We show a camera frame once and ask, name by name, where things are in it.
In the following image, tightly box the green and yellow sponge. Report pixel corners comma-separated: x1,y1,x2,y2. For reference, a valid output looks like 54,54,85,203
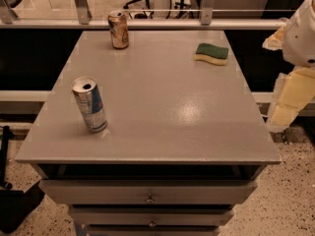
194,43,228,66

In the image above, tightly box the metal railing with posts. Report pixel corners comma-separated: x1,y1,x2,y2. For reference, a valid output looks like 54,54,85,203
0,0,286,30

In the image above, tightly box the gold beverage can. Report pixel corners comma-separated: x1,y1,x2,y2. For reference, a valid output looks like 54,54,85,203
107,11,129,49

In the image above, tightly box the black stand at left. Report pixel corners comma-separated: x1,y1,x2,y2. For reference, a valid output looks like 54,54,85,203
0,125,45,234

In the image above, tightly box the top grey drawer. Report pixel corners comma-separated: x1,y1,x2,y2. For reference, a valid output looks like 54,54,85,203
39,180,257,205

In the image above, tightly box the silver blue energy drink can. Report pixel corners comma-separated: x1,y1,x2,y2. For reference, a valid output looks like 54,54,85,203
72,76,107,132

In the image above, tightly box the middle grey drawer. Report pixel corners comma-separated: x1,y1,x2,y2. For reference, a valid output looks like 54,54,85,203
69,207,233,226

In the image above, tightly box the bottom grey drawer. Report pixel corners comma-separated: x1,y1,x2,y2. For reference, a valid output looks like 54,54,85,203
88,226,220,236

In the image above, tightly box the grey drawer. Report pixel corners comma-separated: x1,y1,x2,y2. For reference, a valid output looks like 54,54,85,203
88,226,220,236
69,207,233,226
39,180,257,205

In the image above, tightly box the grey drawer cabinet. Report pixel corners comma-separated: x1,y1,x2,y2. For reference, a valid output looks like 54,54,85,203
15,29,283,236

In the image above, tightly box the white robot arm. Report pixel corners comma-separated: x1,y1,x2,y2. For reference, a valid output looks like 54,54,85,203
263,0,315,133

